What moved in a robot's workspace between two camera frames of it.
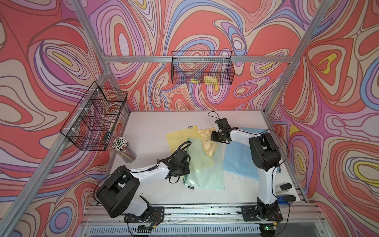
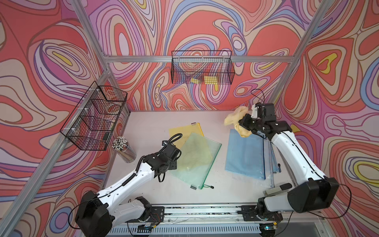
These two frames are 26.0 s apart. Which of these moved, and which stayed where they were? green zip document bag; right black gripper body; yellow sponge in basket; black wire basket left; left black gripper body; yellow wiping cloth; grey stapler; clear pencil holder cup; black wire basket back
Moved: right black gripper body; left black gripper body; yellow wiping cloth; green zip document bag
Stayed: clear pencil holder cup; yellow sponge in basket; black wire basket left; black wire basket back; grey stapler
